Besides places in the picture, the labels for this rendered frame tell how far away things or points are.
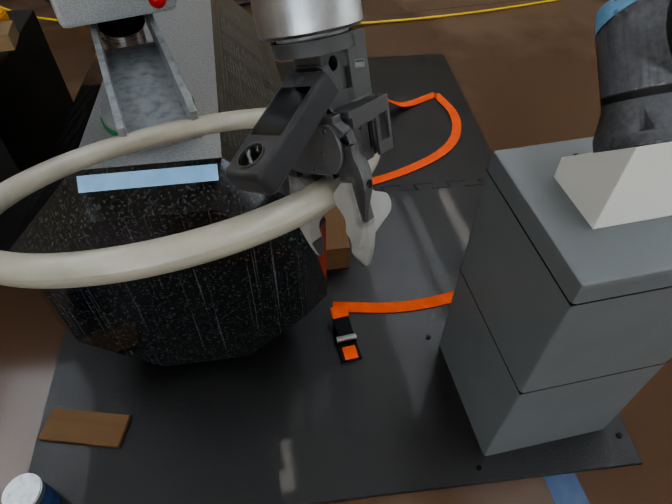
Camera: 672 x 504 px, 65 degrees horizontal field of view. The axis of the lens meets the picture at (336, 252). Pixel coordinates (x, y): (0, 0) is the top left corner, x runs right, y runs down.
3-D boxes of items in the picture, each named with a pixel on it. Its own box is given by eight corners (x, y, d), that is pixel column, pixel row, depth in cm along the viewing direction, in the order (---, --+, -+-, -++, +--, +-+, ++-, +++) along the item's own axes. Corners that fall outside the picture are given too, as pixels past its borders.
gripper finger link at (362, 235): (414, 242, 53) (386, 155, 50) (382, 270, 49) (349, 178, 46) (390, 243, 55) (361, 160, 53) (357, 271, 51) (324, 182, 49)
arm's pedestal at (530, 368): (549, 310, 194) (655, 112, 130) (627, 442, 162) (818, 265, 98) (419, 335, 187) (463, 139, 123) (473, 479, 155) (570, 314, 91)
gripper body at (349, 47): (397, 154, 52) (381, 21, 46) (344, 187, 46) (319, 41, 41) (336, 150, 56) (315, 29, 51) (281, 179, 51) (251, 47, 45)
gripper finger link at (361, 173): (387, 215, 48) (355, 121, 45) (377, 222, 47) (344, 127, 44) (348, 219, 51) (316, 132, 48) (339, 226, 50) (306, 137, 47)
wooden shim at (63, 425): (39, 440, 161) (37, 438, 160) (54, 409, 167) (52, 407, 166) (119, 448, 159) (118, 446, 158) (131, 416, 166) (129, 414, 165)
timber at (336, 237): (349, 268, 205) (350, 247, 196) (318, 271, 204) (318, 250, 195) (338, 213, 225) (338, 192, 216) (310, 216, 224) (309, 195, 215)
